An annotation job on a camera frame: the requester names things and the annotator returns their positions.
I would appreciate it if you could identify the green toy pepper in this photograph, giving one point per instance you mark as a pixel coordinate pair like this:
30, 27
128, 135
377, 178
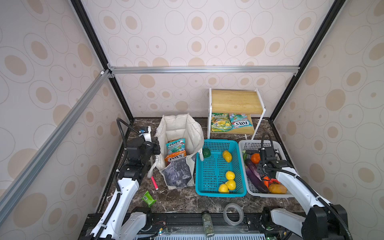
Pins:
206, 153

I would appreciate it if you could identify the yellow toy lemon upper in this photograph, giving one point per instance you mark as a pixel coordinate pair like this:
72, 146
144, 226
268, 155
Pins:
227, 156

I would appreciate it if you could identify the aluminium frame bar back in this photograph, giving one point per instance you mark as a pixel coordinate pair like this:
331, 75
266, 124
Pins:
201, 70

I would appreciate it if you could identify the teal mint candy bag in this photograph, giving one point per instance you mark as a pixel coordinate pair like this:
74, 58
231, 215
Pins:
175, 146

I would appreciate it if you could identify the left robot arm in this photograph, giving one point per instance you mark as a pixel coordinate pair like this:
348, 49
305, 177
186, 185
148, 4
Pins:
128, 178

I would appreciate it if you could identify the teal plastic basket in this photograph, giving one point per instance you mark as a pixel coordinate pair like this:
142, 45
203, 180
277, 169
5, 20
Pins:
211, 172

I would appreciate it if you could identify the teal Fox's candy bag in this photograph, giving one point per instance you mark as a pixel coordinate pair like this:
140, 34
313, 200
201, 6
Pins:
239, 121

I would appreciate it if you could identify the clear tape roll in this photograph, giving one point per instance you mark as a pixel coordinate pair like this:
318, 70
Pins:
233, 214

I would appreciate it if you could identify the green lemon candy bag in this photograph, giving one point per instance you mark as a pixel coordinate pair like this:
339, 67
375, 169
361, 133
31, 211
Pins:
220, 122

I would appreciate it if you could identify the green small packet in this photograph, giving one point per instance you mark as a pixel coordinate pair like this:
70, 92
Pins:
148, 199

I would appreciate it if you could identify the white canvas grocery bag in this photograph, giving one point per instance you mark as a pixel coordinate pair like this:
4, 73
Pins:
179, 172

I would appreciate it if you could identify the orange fruit candy bag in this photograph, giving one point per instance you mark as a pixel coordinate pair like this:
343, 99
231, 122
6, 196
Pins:
175, 156

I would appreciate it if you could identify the red toy pepper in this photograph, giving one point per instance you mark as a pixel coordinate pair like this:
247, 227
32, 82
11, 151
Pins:
274, 181

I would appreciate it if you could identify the yellow lemon right lower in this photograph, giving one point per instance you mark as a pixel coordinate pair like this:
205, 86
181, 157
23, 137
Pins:
231, 185

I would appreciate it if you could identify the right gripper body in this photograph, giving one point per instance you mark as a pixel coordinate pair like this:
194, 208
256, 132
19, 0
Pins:
261, 167

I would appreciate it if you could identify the spice jar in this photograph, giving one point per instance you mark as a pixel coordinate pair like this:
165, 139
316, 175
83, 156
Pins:
208, 224

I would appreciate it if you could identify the yellow lemon bottom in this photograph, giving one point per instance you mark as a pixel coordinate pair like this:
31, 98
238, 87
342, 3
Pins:
223, 189

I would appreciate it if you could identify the purple toy eggplant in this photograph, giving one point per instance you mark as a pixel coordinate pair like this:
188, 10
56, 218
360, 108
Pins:
256, 182

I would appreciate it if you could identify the yellow toy mango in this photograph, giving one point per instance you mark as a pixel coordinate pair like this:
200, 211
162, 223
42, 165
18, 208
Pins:
277, 189

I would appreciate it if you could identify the white wire shelf rack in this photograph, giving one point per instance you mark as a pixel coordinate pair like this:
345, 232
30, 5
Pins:
237, 102

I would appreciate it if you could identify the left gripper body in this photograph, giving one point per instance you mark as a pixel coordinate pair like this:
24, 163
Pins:
149, 149

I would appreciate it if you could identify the aluminium frame bar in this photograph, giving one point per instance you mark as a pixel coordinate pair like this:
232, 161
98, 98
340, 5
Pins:
201, 70
20, 185

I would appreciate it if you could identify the yellow lemon middle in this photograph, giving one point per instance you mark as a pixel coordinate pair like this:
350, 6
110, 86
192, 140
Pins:
230, 175

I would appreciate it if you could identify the toy carrot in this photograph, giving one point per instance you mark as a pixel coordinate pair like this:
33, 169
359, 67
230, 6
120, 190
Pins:
266, 181

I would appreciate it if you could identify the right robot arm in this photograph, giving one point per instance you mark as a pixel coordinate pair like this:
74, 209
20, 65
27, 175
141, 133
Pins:
323, 220

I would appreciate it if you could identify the pink marker pen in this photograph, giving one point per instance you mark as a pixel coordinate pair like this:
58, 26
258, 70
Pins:
154, 183

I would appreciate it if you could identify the aluminium frame bar left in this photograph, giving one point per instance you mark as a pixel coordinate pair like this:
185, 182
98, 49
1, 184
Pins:
20, 185

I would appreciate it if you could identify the white plastic basket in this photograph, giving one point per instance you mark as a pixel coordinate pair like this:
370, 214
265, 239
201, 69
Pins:
254, 145

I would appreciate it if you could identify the toy tomato orange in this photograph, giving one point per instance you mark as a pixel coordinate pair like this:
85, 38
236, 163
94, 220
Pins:
255, 158

